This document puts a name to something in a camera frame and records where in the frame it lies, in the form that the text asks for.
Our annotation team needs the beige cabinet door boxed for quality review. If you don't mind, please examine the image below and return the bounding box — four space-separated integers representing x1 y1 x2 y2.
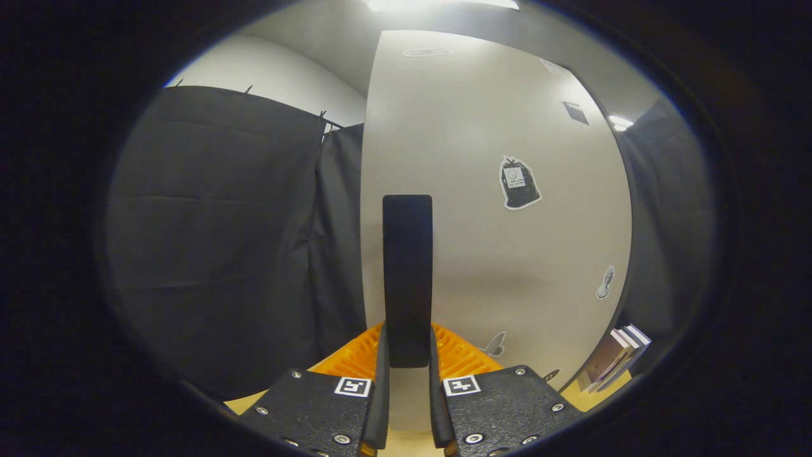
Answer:
360 30 633 439

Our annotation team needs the black backdrop cloth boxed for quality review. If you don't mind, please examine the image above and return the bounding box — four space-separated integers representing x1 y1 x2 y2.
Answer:
105 86 719 401

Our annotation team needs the black door handle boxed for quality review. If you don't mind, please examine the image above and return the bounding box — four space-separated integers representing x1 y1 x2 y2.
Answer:
383 195 433 369

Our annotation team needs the wide ceiling light panel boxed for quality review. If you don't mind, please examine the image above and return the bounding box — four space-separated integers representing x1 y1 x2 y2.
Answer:
365 0 520 12

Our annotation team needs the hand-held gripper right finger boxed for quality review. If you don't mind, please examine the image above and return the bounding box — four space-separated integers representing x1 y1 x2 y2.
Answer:
429 322 583 457

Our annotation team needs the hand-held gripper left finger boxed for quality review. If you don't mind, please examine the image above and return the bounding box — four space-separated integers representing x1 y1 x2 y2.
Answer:
238 322 391 457

